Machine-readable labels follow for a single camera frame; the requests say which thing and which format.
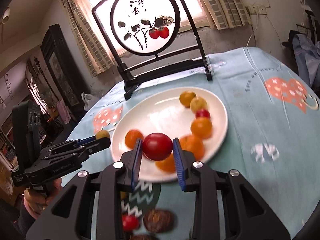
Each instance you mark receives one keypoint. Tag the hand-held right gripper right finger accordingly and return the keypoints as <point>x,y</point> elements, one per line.
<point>178,162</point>

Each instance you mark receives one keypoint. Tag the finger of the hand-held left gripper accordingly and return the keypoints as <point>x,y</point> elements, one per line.
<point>100,145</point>
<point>85,140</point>

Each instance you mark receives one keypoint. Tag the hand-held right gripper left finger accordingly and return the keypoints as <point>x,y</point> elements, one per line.
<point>137,160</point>

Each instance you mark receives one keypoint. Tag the small yellow fruit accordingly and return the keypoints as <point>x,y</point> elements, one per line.
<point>103,134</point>

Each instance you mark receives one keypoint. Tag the small tangerine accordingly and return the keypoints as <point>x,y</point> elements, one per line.
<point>132,138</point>

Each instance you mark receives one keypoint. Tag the large tangerine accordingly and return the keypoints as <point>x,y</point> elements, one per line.
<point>193,145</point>

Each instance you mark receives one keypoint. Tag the dark red plum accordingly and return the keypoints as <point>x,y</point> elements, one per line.
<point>157,147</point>

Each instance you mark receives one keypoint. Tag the white plate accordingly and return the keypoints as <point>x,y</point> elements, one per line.
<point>162,115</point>

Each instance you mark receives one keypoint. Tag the small red fruit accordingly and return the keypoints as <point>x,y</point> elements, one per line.
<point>130,222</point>
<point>203,114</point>

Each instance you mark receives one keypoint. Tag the yellow apricot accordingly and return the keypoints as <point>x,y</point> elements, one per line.
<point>199,103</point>

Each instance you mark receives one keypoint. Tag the person's left forearm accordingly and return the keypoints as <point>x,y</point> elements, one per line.
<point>23,222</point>

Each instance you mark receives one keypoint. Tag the person's left hand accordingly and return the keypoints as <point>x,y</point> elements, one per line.
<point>40,201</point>

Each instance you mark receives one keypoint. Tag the pink cloth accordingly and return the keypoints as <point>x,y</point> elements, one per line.
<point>61,108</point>

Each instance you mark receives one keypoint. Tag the white plastic bag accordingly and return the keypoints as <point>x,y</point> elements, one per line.
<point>88,100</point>

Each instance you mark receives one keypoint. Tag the light blue printed tablecloth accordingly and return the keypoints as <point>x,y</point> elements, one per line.
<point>240,132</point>

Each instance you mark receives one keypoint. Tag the beige checked curtain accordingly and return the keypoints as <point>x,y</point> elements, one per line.
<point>85,35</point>
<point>220,2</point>

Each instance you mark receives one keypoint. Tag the dark framed painted table screen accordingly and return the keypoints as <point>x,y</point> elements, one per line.
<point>145,17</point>

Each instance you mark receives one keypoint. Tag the blue clothes pile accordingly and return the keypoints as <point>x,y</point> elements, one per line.
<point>306,55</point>

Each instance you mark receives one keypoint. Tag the dark framed wall painting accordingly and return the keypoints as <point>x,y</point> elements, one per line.
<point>62,72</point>

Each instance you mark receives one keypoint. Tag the white wall outlet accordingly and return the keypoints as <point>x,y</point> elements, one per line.
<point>257,9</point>

